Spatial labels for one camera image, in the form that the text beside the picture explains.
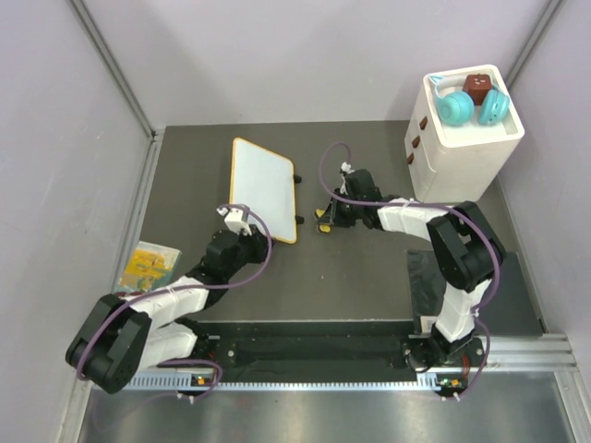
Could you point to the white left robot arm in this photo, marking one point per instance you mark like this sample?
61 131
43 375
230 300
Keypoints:
122 335

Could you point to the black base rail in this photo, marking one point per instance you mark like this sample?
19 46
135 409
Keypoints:
323 351

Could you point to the slotted grey cable duct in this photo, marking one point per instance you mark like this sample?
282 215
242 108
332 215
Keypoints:
195 381

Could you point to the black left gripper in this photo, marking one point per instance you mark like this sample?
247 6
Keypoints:
259 244

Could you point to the yellow framed whiteboard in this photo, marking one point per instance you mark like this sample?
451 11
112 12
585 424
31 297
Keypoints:
264 181

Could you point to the white drawer cabinet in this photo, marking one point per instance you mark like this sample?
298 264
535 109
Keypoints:
449 164

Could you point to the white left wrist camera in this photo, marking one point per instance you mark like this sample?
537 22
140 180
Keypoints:
236 219

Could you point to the yellow item packet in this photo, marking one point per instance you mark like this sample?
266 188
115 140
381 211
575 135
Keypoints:
149 267

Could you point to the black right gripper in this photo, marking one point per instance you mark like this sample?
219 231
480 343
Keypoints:
337 220

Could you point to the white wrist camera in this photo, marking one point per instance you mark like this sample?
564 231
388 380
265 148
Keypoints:
345 170
236 219

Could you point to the teal headphones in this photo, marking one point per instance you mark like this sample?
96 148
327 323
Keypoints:
455 107

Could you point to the brown cube toy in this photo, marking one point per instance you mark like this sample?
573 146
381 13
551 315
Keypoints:
477 87

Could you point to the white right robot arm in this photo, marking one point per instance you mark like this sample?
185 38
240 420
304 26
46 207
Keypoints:
467 250

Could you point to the yellow bone-shaped eraser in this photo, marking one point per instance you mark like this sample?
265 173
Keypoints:
323 220

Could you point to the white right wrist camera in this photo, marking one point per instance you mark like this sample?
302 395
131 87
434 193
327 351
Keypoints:
345 170

